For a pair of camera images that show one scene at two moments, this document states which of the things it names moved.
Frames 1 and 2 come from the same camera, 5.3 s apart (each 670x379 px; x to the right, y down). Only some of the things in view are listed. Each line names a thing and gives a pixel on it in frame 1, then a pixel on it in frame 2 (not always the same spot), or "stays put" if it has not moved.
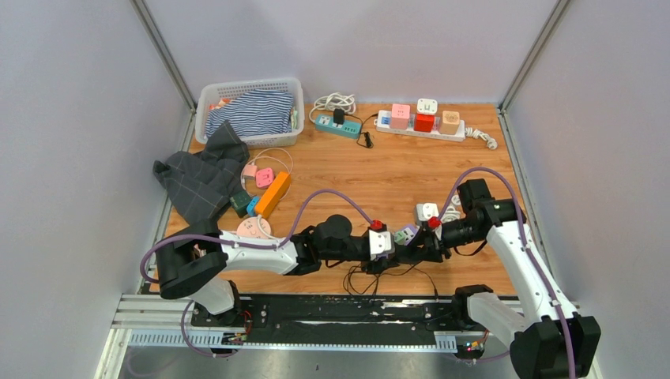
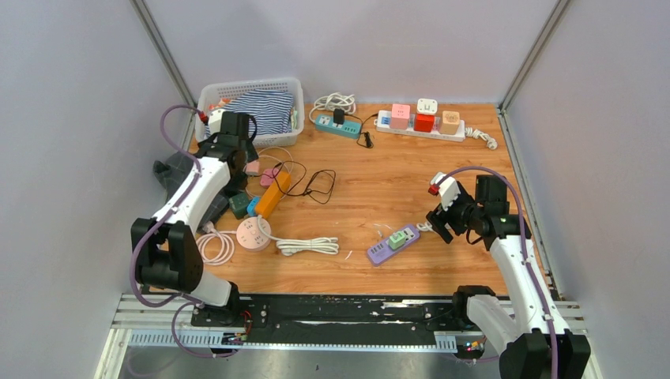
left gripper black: [376, 265] -> [250, 153]
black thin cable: [374, 281] -> [303, 181]
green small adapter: [399, 238] stays put
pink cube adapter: [264, 177] stays put
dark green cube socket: [240, 202] stays put
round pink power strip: [254, 227] stays put
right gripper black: [433, 249] -> [438, 216]
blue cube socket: [250, 208] stays put
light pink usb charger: [250, 170] stays put
